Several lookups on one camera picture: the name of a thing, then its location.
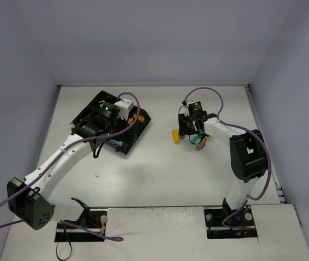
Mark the mixed lego cluster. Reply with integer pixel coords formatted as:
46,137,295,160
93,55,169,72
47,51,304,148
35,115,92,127
189,132,211,151

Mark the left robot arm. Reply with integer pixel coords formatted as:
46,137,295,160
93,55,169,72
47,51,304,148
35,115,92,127
7,101,129,230

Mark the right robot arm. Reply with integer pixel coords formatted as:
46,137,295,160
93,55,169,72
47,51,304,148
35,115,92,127
173,101,268,215

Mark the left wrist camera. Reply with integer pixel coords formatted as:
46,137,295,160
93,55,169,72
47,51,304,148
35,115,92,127
114,98,134,120

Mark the orange rounded lego block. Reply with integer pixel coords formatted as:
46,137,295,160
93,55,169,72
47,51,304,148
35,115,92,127
127,114,145,125

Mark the orange and lime lego stack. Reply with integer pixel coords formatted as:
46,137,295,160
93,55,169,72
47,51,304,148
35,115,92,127
172,129,181,144

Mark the black compartment tray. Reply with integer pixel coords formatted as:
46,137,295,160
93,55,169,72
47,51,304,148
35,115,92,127
71,90,151,158

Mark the purple cable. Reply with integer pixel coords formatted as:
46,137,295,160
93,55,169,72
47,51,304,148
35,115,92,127
0,92,140,241
184,87,272,229

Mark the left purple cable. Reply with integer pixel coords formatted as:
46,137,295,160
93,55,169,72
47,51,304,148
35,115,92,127
0,92,140,241

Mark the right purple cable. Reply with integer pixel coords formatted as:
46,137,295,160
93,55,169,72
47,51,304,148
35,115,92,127
184,87,272,229

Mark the purple flower lego block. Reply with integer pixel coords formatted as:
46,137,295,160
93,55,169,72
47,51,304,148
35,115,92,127
111,139,124,147

